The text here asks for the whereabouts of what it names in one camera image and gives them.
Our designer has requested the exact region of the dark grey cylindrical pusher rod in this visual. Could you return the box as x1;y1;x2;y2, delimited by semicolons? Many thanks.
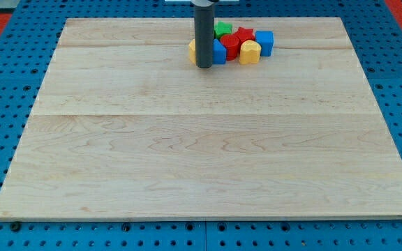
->
193;2;214;68

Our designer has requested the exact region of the yellow heart block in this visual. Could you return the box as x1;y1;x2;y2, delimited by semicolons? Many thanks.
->
239;40;261;65

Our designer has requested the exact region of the blue cube block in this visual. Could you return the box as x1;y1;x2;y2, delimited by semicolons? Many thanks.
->
255;31;274;56

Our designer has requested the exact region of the green star block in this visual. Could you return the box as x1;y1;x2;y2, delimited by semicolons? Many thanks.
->
214;21;232;40

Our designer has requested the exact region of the yellow block behind rod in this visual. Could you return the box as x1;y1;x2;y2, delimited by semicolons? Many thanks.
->
188;39;196;65

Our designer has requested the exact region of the red cylinder block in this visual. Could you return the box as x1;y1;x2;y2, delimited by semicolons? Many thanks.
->
220;34;239;61

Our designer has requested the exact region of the blue pentagon block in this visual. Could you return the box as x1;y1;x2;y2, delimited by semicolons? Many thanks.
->
213;39;227;64

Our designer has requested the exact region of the red star block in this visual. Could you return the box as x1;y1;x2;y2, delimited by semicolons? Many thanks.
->
234;26;255;45

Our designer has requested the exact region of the light wooden board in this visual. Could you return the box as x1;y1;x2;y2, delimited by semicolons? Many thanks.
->
0;17;402;222

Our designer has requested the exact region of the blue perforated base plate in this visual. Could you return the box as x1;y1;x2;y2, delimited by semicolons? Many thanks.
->
0;0;402;250

